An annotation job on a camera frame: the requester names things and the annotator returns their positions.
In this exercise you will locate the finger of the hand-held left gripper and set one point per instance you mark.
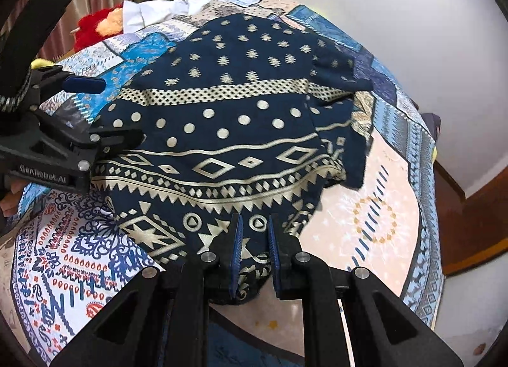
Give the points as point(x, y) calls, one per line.
point(119, 139)
point(83, 84)

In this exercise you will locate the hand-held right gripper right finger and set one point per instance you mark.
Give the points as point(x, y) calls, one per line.
point(274, 256)

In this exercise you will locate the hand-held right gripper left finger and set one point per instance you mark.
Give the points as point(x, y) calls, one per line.
point(237, 256)

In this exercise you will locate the navy patterned hoodie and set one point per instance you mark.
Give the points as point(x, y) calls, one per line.
point(238, 133)

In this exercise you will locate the person's left hand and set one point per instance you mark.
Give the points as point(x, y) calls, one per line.
point(8, 202)

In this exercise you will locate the yellow blanket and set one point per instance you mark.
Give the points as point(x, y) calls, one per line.
point(41, 61)

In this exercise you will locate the red plush toy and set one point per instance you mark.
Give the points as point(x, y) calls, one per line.
point(89, 28)

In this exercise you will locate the white cloth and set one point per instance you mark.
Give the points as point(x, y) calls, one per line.
point(151, 14)

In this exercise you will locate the blue patchwork bedspread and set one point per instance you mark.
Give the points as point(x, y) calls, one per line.
point(377, 192)

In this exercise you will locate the dark cloth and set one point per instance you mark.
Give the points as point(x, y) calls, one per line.
point(431, 123)

